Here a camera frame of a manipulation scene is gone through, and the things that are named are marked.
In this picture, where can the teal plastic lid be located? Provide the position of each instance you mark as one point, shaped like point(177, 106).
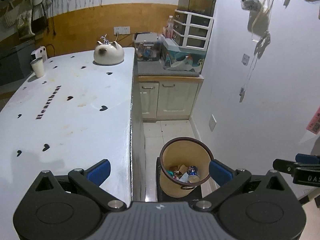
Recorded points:
point(170, 173)

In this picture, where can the white metal cup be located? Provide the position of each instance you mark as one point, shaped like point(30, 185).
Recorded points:
point(38, 67)

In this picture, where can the white cat-shaped ceramic pot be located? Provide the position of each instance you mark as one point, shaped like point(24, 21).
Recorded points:
point(108, 53)

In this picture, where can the tan round trash bin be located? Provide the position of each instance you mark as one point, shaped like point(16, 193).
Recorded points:
point(187, 151)

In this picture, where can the glass aquarium tank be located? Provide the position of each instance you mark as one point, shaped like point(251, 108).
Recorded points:
point(203, 7)

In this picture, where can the clear plastic storage box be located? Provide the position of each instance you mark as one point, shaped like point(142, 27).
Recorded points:
point(147, 46)

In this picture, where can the white wall socket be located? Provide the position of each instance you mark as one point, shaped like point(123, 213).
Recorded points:
point(122, 30)

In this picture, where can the hanging tote bag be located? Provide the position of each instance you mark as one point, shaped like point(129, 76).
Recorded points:
point(23, 22)

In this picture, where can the grey dark side cabinet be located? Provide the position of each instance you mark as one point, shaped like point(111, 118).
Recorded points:
point(15, 63)

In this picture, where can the teal patterned storage box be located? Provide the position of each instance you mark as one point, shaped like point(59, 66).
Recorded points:
point(175, 58)

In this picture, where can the cream floor cabinet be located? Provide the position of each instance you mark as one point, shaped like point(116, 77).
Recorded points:
point(168, 97)

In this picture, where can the light blue wipes packet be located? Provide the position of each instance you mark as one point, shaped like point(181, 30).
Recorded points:
point(184, 178)

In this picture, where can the blue pepsi can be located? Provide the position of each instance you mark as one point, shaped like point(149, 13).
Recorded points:
point(193, 174)

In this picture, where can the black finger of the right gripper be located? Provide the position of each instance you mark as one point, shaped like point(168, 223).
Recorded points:
point(301, 160)

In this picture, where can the small white heater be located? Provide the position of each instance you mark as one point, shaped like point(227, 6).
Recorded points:
point(40, 52)

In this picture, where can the white drawer organizer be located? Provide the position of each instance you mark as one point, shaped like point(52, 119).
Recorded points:
point(191, 30)

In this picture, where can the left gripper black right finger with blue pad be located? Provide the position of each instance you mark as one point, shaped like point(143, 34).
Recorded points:
point(239, 190)

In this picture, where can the torn cardboard box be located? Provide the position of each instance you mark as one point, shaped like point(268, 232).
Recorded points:
point(179, 169)

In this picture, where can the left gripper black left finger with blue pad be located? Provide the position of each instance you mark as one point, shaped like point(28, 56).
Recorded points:
point(79, 190)

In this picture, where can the plastic water bottle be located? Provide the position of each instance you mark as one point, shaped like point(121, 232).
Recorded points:
point(169, 28)

